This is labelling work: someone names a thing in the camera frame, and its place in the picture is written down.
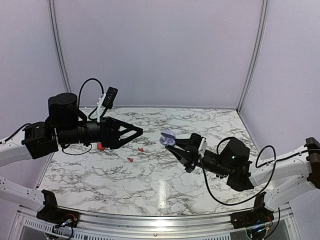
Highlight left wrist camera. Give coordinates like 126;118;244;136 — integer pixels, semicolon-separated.
96;86;118;123

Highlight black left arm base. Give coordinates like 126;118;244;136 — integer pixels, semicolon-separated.
36;189;80;228

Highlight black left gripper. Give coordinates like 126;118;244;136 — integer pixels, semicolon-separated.
57;116;143;150

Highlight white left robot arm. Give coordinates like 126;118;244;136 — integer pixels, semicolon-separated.
0;92;143;223

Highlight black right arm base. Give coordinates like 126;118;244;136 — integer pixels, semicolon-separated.
230;192;274;229

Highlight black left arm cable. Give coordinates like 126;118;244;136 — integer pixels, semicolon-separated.
0;77;105;156

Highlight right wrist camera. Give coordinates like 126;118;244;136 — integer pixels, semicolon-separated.
189;133;208;158

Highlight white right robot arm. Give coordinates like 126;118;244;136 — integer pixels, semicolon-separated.
159;131;320;224

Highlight aluminium front rail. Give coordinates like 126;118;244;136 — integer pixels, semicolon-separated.
14;199;296;240

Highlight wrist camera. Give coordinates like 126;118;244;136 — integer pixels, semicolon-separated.
189;133;208;158
96;86;118;123

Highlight purple charging case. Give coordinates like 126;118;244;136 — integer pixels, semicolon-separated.
159;130;176;147

